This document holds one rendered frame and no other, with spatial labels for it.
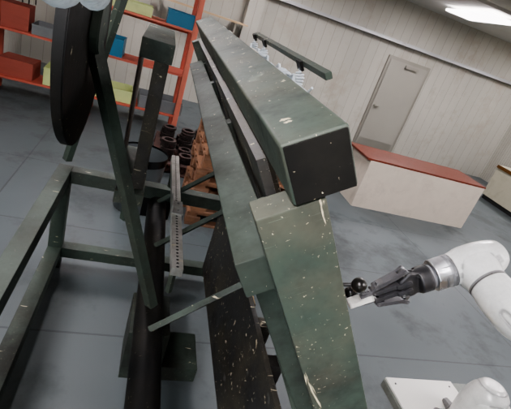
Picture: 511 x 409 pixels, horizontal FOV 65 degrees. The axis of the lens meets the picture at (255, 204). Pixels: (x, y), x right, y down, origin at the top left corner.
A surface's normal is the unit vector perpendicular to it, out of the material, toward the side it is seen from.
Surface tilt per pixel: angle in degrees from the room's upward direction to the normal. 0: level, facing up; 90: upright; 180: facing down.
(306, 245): 90
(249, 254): 33
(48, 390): 0
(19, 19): 90
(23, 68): 90
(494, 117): 90
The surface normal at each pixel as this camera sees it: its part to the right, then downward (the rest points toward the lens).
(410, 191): 0.19, 0.47
